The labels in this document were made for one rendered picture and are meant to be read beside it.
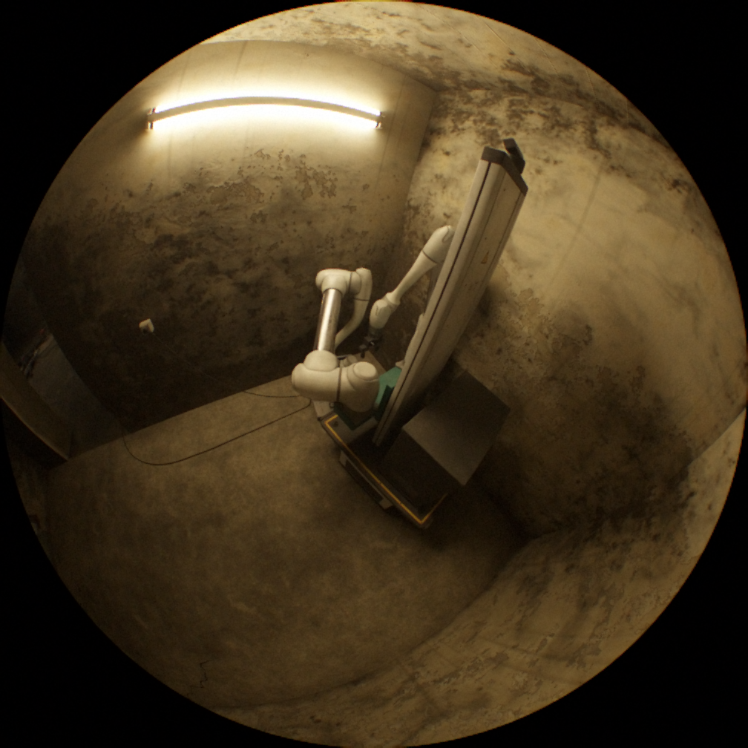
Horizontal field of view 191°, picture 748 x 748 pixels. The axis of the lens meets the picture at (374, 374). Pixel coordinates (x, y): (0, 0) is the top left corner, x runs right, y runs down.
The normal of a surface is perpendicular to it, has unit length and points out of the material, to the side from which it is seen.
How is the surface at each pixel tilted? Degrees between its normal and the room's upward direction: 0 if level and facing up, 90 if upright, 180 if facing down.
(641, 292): 90
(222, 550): 0
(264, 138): 90
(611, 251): 90
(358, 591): 0
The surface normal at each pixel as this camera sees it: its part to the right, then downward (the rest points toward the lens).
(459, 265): -0.71, 0.42
